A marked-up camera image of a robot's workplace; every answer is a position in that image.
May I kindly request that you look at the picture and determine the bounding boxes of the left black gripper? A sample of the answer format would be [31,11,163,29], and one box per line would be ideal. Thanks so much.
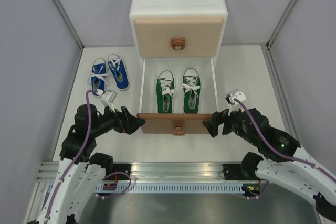
[90,102,145,137]

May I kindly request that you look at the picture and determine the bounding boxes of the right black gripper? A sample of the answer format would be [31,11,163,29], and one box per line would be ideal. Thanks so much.
[202,101,259,146]

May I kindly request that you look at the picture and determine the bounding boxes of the brown drawer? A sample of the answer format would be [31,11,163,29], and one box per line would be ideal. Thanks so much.
[138,57,218,134]

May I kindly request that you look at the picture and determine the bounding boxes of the bear knob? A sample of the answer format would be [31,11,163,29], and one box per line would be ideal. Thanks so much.
[171,38,186,51]
[172,126,185,136]

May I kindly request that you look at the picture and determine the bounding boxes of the green sneaker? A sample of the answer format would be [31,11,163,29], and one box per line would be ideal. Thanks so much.
[156,70,175,113]
[182,68,201,114]

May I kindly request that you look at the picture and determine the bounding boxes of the blue sneaker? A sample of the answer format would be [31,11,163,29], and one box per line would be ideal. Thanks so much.
[88,58,110,98]
[108,54,130,91]

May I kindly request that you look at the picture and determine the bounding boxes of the beige drawer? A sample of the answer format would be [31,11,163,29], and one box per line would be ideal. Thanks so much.
[134,17,224,58]

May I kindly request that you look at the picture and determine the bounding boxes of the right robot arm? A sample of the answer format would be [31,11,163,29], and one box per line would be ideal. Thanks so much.
[203,109,335,222]

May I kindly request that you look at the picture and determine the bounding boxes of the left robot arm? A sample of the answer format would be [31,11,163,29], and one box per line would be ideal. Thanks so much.
[33,103,145,223]

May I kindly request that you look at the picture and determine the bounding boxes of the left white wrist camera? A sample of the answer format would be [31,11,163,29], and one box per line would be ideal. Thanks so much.
[94,89,118,112]

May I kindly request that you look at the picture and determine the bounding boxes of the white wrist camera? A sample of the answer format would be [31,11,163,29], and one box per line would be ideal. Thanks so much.
[94,89,118,112]
[225,89,246,116]

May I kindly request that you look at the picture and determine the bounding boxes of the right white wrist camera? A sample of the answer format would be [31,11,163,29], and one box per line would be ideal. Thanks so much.
[225,89,246,116]

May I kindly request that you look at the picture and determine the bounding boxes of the aluminium mounting rail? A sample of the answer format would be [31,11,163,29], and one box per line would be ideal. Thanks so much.
[36,161,323,183]

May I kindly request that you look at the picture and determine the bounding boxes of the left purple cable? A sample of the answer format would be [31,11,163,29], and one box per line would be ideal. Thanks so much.
[43,90,102,224]

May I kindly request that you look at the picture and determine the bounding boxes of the white slotted cable duct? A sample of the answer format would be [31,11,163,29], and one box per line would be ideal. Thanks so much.
[94,183,249,194]

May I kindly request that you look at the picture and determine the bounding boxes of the right aluminium frame post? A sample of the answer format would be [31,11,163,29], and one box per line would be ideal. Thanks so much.
[265,0,314,49]

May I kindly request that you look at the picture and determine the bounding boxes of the aluminium frame post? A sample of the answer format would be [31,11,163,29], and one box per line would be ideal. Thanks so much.
[36,0,85,49]
[265,0,314,49]

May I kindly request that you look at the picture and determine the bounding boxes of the left aluminium frame post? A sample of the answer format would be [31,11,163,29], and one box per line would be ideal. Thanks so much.
[36,0,85,49]

